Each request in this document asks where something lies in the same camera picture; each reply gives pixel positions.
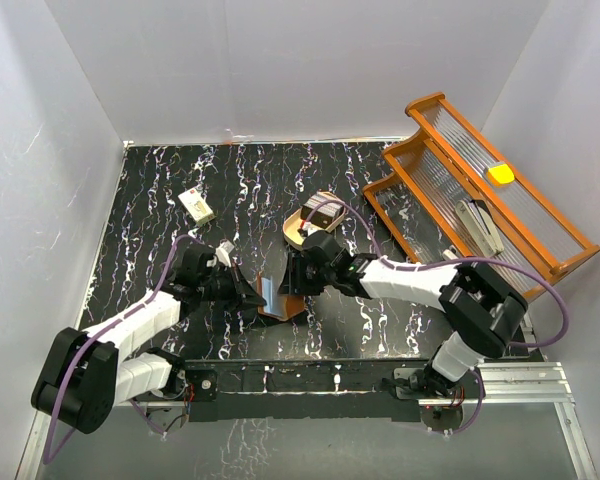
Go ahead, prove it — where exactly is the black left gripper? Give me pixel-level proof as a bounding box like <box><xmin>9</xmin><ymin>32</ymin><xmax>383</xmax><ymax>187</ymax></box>
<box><xmin>198</xmin><ymin>262</ymin><xmax>266</xmax><ymax>313</ymax></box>

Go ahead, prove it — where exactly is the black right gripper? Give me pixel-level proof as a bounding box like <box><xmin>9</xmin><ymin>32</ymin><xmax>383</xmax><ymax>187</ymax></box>
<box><xmin>278</xmin><ymin>251</ymin><xmax>335</xmax><ymax>296</ymax></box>

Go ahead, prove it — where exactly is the orange leather card holder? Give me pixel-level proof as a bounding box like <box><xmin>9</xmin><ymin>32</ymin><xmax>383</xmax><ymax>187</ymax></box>
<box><xmin>256</xmin><ymin>275</ymin><xmax>305</xmax><ymax>322</ymax></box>

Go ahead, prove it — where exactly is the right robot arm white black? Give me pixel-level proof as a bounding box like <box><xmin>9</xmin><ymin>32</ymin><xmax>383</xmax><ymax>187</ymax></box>
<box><xmin>278</xmin><ymin>231</ymin><xmax>528</xmax><ymax>397</ymax></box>

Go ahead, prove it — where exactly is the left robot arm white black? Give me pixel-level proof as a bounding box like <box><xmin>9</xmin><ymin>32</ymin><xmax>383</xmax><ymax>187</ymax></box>
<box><xmin>31</xmin><ymin>242</ymin><xmax>267</xmax><ymax>434</ymax></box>

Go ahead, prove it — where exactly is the beige oval plastic tray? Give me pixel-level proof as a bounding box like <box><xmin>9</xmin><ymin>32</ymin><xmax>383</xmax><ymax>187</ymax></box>
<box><xmin>283</xmin><ymin>206</ymin><xmax>345</xmax><ymax>251</ymax></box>

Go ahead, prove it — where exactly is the white staples box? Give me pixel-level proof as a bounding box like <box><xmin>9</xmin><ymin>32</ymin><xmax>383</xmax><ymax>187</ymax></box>
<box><xmin>178</xmin><ymin>188</ymin><xmax>215</xmax><ymax>225</ymax></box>

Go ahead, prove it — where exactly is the small white stapler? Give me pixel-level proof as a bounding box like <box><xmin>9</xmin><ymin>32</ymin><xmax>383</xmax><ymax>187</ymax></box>
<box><xmin>442</xmin><ymin>249</ymin><xmax>458</xmax><ymax>260</ymax></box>

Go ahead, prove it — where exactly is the orange wooden tiered rack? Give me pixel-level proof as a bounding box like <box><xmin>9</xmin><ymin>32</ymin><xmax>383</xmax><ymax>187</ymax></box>
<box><xmin>363</xmin><ymin>93</ymin><xmax>600</xmax><ymax>284</ymax></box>

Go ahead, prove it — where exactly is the large grey black stapler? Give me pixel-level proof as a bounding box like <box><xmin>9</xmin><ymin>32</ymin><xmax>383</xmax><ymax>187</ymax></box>
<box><xmin>454</xmin><ymin>199</ymin><xmax>505</xmax><ymax>257</ymax></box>

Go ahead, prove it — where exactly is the yellow sticky note block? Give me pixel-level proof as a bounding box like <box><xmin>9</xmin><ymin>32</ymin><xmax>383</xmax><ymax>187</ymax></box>
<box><xmin>485</xmin><ymin>162</ymin><xmax>516</xmax><ymax>188</ymax></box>

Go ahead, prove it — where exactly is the black base rail with mounts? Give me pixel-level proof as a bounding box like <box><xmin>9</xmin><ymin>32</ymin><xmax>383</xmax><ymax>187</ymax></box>
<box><xmin>144</xmin><ymin>357</ymin><xmax>486</xmax><ymax>426</ymax></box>

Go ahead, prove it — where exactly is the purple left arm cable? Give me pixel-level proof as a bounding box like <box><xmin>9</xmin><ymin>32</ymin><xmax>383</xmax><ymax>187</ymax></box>
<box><xmin>40</xmin><ymin>233</ymin><xmax>206</xmax><ymax>466</ymax></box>

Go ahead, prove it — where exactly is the aluminium frame profile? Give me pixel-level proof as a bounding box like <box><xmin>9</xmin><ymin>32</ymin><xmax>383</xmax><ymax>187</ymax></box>
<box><xmin>18</xmin><ymin>362</ymin><xmax>596</xmax><ymax>479</ymax></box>

